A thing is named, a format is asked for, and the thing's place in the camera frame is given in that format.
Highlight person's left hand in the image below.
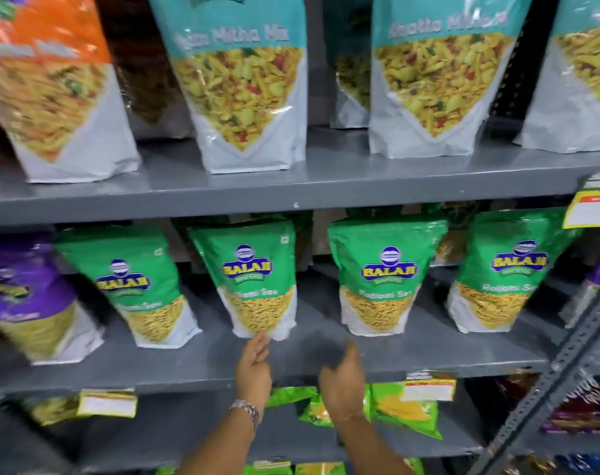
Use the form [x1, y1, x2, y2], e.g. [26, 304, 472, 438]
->
[235, 332, 273, 412]

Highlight person's right hand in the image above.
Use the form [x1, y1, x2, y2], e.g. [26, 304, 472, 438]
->
[318, 339, 368, 424]

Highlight person's right forearm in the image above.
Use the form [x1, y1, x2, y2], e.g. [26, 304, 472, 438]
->
[337, 416, 414, 475]

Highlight person's left forearm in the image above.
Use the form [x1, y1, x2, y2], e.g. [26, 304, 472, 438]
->
[178, 409, 266, 475]

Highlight lime green snack packet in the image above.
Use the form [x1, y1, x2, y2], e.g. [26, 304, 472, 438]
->
[294, 462, 347, 475]
[265, 386, 320, 409]
[369, 382, 444, 440]
[242, 459, 294, 475]
[298, 392, 373, 428]

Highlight yellow shelf price label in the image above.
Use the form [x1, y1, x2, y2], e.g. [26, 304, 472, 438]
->
[562, 172, 600, 230]
[76, 389, 139, 419]
[402, 371, 457, 402]

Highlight row of green snack packets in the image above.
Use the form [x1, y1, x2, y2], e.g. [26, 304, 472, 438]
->
[54, 202, 582, 350]

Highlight grey metal shelf rack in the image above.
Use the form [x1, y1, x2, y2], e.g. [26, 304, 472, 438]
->
[0, 0, 600, 475]

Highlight pale yellow snack packet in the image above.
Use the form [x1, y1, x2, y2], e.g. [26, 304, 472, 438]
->
[24, 396, 81, 427]

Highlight purple snack packet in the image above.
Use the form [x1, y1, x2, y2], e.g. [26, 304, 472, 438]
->
[0, 234, 106, 366]
[559, 244, 600, 329]

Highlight dark maroon snack packets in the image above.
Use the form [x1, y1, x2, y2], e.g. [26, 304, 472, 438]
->
[497, 372, 600, 435]

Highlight blue snack packet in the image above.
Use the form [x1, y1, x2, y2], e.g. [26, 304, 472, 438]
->
[555, 454, 600, 475]

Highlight teal snack mix packet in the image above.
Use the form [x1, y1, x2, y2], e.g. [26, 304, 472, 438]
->
[514, 0, 600, 155]
[368, 0, 534, 160]
[324, 0, 376, 130]
[147, 0, 309, 175]

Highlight dark brown snack packet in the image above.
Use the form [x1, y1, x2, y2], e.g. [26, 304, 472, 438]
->
[93, 0, 196, 140]

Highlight orange snack packet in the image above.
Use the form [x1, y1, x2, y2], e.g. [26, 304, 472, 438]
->
[0, 0, 142, 184]

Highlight silver metal bracelet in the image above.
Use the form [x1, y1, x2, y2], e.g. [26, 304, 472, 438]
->
[229, 399, 260, 432]

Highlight grey slotted angle post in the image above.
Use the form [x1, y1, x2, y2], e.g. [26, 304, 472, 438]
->
[470, 282, 600, 475]

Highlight black slotted upright post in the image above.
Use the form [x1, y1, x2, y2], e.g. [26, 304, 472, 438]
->
[492, 0, 562, 121]

